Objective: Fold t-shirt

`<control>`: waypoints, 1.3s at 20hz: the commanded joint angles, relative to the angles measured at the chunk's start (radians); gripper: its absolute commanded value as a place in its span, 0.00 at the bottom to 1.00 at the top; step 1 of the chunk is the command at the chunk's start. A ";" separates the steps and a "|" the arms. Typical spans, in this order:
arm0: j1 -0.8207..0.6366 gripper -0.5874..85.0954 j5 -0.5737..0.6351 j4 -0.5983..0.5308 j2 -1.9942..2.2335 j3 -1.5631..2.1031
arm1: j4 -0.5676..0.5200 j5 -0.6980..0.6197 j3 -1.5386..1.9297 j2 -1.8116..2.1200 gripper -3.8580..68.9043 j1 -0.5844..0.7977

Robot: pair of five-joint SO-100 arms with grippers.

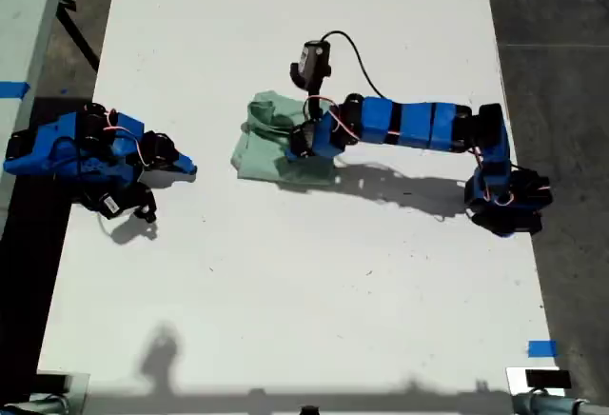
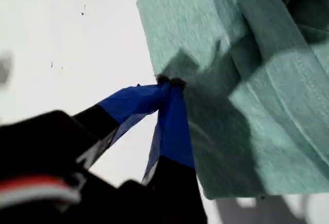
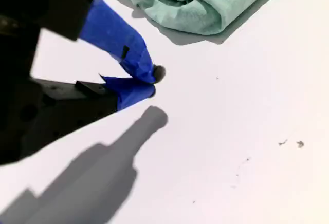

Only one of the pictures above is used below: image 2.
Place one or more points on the pale green T-shirt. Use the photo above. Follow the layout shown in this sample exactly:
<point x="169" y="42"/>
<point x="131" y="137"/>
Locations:
<point x="257" y="131"/>

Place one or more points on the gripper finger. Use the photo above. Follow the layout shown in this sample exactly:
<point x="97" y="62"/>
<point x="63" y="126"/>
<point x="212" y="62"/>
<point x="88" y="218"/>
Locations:
<point x="128" y="100"/>
<point x="174" y="131"/>

